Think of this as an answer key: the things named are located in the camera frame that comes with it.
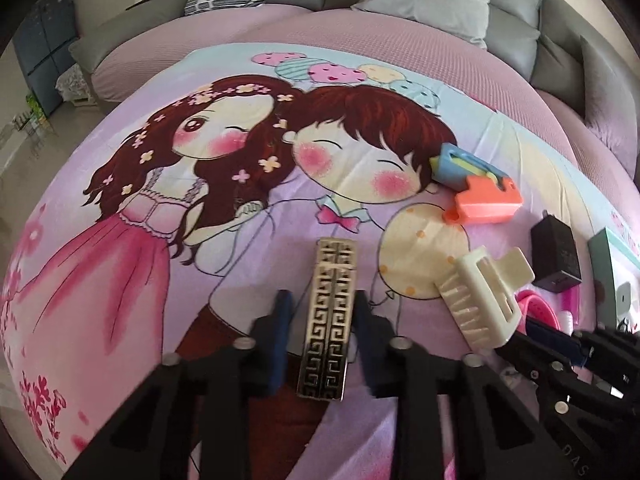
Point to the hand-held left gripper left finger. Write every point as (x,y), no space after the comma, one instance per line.
(280,345)

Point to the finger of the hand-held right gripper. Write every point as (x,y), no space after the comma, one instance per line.
(550,340)
(610,360)

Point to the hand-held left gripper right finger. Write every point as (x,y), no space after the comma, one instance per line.
(370,350)

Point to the pink round toy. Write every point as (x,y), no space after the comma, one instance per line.
(537,307)

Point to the gold patterned bar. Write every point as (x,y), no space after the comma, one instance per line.
(327,320)

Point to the black charger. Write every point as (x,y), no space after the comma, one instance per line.
(555,255)

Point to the cream hair claw clip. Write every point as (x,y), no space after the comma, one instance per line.
(480,290)

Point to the teal box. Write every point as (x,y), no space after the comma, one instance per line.
(607,255)

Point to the orange blue utility knife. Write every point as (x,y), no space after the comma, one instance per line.
(480,200)

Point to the printed cartoon blanket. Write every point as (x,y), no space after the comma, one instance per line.
(200,260)

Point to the grey purple pillow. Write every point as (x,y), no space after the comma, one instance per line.
(610,95)

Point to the grey sofa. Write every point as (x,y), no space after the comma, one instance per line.
(510,25)

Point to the white lattice basket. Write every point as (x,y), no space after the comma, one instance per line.
(75,85)

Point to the blue grey cabinet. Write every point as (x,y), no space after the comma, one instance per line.
(47,45)

